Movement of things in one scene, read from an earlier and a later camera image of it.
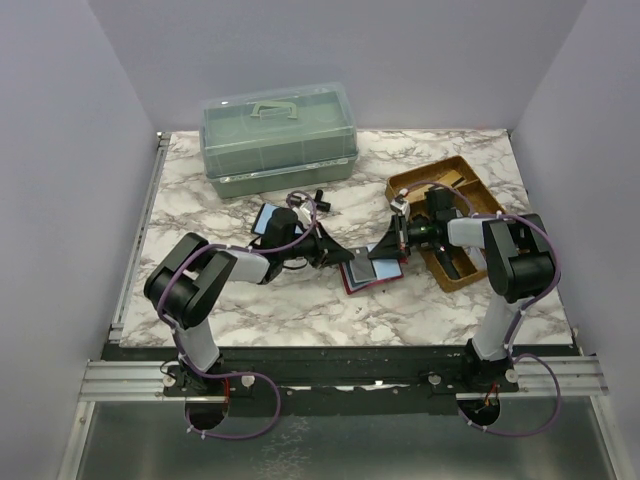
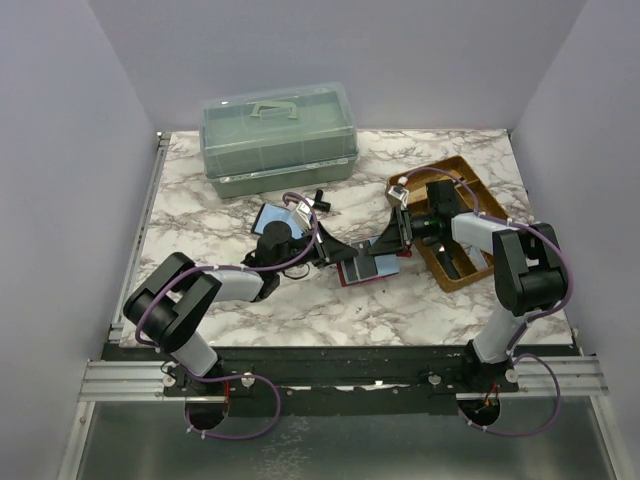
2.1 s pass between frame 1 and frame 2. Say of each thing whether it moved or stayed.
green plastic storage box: stayed
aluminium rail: stayed
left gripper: stayed
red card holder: moved
